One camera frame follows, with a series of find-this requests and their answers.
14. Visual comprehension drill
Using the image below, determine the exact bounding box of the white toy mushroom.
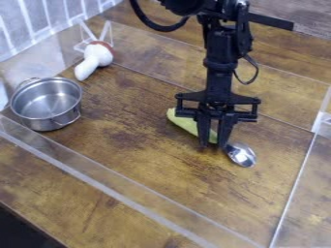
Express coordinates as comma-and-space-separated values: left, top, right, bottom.
73, 41, 113, 80

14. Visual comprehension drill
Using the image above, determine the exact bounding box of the green handled metal spoon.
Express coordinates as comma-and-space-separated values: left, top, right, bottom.
166, 108, 256, 168

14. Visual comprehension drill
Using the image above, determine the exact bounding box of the clear acrylic stand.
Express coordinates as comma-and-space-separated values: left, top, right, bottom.
73, 20, 113, 52

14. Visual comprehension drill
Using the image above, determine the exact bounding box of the black bar on table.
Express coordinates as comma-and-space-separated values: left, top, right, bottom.
248, 13, 293, 31

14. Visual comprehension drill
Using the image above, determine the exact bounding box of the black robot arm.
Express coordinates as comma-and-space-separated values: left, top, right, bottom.
161, 0, 261, 148

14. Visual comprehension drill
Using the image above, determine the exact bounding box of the small steel pot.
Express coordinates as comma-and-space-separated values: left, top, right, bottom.
10, 77, 82, 132

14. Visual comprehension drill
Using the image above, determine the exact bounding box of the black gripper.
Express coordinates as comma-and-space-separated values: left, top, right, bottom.
173, 30, 262, 149

